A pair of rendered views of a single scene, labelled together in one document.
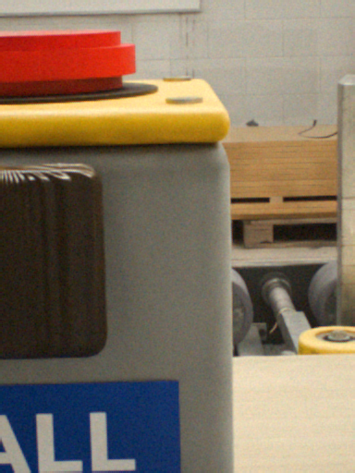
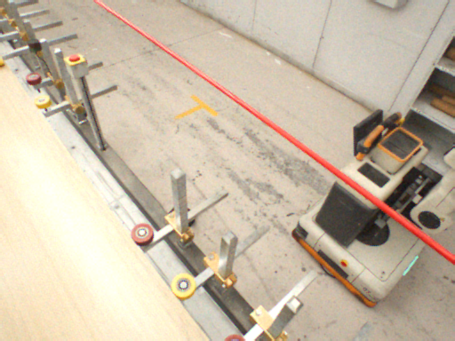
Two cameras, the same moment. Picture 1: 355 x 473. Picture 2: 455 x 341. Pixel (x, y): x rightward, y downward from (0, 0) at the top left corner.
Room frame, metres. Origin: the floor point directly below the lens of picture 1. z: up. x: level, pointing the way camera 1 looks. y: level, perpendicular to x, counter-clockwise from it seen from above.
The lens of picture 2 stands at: (0.54, 1.31, 1.91)
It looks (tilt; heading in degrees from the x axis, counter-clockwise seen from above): 49 degrees down; 225
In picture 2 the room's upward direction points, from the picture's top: 6 degrees clockwise
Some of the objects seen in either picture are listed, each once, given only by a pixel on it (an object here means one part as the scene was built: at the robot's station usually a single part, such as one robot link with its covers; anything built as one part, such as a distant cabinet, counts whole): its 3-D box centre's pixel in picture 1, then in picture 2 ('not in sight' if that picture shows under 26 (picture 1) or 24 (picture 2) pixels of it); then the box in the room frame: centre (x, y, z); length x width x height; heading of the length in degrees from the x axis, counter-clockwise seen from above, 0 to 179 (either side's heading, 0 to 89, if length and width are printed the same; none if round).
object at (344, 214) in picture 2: not in sight; (376, 187); (-0.87, 1.12, 0.59); 0.55 x 0.34 x 0.83; 0
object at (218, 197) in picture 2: not in sight; (187, 218); (0.17, 0.73, 0.80); 0.43 x 0.03 x 0.04; 1
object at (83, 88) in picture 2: not in sight; (91, 114); (0.22, 0.03, 0.93); 0.05 x 0.05 x 0.45; 1
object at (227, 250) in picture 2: not in sight; (225, 269); (0.21, 1.02, 0.88); 0.04 x 0.04 x 0.48; 1
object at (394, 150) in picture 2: not in sight; (395, 150); (-0.87, 1.10, 0.87); 0.23 x 0.15 x 0.11; 0
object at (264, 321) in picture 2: not in sight; (268, 327); (0.21, 1.24, 0.81); 0.14 x 0.06 x 0.05; 91
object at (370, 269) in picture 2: not in sight; (360, 235); (-0.87, 1.21, 0.16); 0.67 x 0.64 x 0.25; 90
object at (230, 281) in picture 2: not in sight; (219, 271); (0.21, 0.99, 0.83); 0.14 x 0.06 x 0.05; 91
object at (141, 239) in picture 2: not in sight; (144, 239); (0.36, 0.73, 0.85); 0.08 x 0.08 x 0.11
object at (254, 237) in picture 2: not in sight; (227, 259); (0.16, 0.98, 0.83); 0.43 x 0.03 x 0.04; 1
